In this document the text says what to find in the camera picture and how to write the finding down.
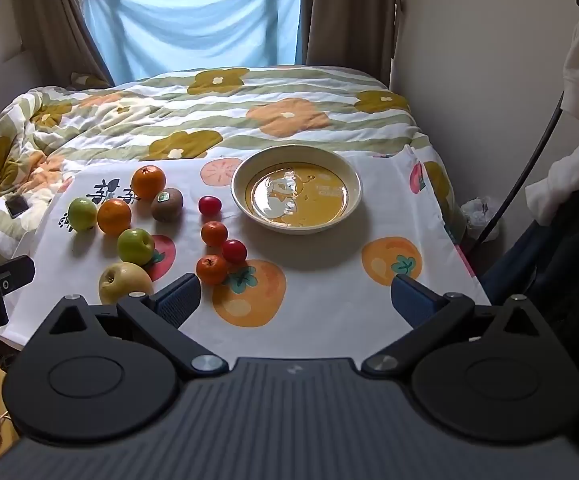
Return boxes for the white fruit-print cloth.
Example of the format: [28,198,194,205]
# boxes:
[0,144,493,361]

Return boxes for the black curved rod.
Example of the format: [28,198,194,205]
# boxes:
[469,91,566,256]

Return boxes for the large orange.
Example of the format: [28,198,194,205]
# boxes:
[130,164,167,201]
[96,198,133,236]

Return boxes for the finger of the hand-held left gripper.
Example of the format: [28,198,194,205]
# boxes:
[0,255,36,297]

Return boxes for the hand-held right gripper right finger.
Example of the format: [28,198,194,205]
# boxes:
[361,273,564,378]

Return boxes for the brown kiwi with sticker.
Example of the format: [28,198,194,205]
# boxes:
[150,187,184,224]

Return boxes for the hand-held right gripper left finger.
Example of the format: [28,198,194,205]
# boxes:
[28,273,230,382]

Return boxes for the floral striped quilt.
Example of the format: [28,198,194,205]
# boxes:
[0,65,457,271]

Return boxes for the yellow-green apple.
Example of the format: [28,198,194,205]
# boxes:
[98,262,154,306]

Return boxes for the yellow ceramic plate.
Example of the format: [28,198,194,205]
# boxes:
[231,144,363,235]

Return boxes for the dark blue pants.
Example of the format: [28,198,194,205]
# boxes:
[479,220,565,306]

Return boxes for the black smartphone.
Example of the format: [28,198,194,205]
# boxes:
[4,196,30,219]

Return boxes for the green apple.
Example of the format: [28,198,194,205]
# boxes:
[116,228,156,267]
[67,196,99,232]

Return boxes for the white plastic bag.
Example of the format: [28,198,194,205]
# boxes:
[459,197,501,242]

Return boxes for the light blue window cloth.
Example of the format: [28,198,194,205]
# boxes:
[82,0,304,86]

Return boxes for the brown curtain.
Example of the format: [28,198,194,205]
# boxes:
[7,0,115,88]
[299,0,403,86]

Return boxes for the floral pillow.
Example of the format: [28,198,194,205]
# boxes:
[70,72,113,91]

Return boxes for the small tangerine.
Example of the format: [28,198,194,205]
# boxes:
[200,220,229,248]
[196,254,229,286]

